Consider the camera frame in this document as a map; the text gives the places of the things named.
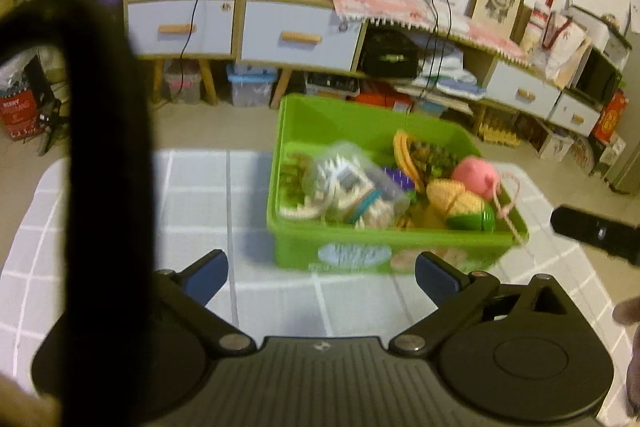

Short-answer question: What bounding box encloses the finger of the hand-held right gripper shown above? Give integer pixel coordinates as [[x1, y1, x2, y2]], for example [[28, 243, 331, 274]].
[[550, 204, 640, 269]]

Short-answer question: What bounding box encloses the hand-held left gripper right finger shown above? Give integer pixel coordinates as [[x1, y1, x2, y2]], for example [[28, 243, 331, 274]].
[[389, 252, 569, 354]]

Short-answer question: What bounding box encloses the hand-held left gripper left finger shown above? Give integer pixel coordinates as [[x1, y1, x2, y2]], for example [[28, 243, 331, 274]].
[[150, 249, 257, 355]]

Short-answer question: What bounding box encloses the pink cord loop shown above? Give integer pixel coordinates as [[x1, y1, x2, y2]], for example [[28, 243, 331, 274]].
[[491, 171, 530, 244]]

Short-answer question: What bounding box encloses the green plastic box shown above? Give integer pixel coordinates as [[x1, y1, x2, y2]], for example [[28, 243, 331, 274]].
[[266, 93, 530, 275]]

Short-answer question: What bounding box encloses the pink pig toy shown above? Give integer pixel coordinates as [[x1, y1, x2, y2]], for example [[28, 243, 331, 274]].
[[451, 157, 502, 202]]

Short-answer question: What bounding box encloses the orange flower-shaped hair clip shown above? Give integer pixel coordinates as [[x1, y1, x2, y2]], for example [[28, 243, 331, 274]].
[[392, 129, 428, 190]]

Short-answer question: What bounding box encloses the person's right hand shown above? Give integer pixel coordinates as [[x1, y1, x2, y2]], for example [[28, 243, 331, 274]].
[[612, 298, 640, 410]]

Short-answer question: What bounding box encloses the yellow toy corn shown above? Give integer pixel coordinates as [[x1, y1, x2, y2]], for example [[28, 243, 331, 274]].
[[426, 178, 497, 232]]

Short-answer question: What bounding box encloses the grey checked tablecloth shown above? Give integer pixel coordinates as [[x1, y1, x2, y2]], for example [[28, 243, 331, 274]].
[[0, 149, 637, 427]]

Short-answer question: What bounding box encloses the white printed cardboard box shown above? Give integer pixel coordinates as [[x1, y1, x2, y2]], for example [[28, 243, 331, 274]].
[[537, 127, 577, 164]]

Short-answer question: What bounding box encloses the red gift box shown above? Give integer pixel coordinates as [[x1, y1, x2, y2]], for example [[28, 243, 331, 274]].
[[592, 89, 632, 144]]

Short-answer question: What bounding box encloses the small white drawer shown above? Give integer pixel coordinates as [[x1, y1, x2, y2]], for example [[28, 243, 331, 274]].
[[547, 93, 602, 138]]

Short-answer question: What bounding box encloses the clear plastic jar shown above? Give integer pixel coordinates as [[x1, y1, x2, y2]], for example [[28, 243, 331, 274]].
[[302, 143, 412, 229]]

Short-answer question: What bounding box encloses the black microwave oven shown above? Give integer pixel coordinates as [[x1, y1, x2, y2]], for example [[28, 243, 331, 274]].
[[570, 47, 627, 108]]

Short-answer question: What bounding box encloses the clear storage bin blue lid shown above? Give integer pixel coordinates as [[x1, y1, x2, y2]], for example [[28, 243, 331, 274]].
[[226, 63, 279, 108]]

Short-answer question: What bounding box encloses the folded clothes pile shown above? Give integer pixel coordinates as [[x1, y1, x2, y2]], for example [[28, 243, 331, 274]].
[[416, 46, 487, 101]]

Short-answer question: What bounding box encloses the low wooden sideboard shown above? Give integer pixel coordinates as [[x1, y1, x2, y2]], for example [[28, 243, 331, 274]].
[[357, 19, 607, 145]]

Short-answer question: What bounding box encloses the black bag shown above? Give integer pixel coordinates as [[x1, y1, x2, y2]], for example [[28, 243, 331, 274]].
[[360, 29, 419, 80]]

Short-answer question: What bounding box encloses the red printed paper bag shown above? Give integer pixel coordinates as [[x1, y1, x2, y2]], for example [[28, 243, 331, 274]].
[[0, 56, 45, 141]]

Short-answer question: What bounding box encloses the pink fringed cloth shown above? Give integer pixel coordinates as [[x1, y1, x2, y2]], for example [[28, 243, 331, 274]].
[[324, 0, 532, 68]]

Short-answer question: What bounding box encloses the black strap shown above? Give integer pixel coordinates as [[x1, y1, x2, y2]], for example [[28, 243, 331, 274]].
[[0, 0, 157, 427]]

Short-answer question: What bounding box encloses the white drawer with wooden handle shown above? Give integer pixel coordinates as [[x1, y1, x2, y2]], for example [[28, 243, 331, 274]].
[[483, 61, 564, 116], [126, 0, 236, 56], [240, 0, 364, 71]]

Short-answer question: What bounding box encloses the white bag with red handles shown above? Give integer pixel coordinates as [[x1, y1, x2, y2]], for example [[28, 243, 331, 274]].
[[529, 6, 589, 81]]

